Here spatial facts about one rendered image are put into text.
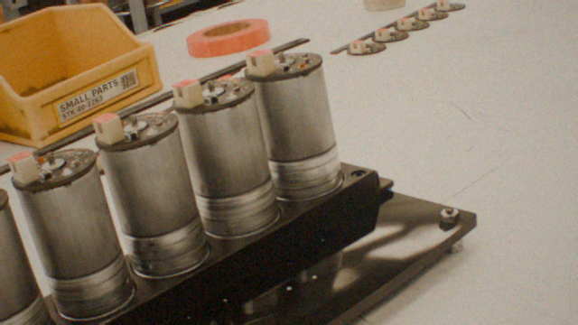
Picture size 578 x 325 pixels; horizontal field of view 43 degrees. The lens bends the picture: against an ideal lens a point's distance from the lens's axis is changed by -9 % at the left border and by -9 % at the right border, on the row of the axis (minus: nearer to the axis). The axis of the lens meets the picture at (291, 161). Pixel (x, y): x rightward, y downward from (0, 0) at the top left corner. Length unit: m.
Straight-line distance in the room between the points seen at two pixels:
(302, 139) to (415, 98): 0.15
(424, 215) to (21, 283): 0.13
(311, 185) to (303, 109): 0.02
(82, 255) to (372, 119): 0.20
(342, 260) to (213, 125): 0.05
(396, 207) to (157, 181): 0.09
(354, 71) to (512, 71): 0.09
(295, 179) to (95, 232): 0.07
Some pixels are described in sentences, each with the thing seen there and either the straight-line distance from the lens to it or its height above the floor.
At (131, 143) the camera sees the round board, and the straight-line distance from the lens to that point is 0.21.
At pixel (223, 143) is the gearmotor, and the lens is 0.23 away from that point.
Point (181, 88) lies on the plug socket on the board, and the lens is 0.23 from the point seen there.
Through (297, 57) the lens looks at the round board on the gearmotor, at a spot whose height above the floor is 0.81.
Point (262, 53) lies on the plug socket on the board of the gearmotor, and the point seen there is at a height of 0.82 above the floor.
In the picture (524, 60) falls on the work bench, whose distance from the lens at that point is 0.44.
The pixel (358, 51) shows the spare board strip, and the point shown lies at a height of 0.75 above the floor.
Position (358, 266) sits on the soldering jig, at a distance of 0.23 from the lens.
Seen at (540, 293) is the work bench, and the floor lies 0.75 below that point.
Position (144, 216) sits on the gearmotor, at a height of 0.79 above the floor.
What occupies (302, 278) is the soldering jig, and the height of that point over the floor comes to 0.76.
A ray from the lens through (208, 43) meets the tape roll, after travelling 0.54.
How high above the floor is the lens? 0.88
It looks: 22 degrees down
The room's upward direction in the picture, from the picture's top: 11 degrees counter-clockwise
